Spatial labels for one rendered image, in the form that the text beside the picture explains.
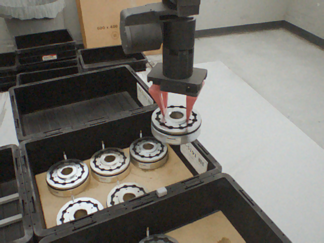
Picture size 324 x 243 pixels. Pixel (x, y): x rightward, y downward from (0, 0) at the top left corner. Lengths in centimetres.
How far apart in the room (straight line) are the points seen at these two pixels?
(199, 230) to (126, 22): 45
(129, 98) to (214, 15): 304
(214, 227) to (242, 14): 371
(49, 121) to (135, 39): 62
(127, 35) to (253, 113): 91
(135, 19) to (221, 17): 363
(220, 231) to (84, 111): 60
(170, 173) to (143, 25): 43
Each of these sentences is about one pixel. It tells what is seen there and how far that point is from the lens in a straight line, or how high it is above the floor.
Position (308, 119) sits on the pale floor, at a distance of 273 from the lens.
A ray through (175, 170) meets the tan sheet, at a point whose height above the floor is 83.
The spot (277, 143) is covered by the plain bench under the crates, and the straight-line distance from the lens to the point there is 121.
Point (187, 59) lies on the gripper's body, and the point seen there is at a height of 118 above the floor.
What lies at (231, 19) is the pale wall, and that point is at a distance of 422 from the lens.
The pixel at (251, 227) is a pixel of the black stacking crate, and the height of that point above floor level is 88.
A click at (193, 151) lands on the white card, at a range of 79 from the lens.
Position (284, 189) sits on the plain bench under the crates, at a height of 70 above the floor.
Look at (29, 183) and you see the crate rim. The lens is 73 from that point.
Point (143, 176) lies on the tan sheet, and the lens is 83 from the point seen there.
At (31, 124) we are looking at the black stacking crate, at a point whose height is 83.
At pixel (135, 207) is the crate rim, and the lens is 64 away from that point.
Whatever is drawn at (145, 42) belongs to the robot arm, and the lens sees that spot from 53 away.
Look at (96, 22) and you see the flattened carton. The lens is 341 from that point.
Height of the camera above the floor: 142
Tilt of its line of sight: 35 degrees down
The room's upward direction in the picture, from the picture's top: straight up
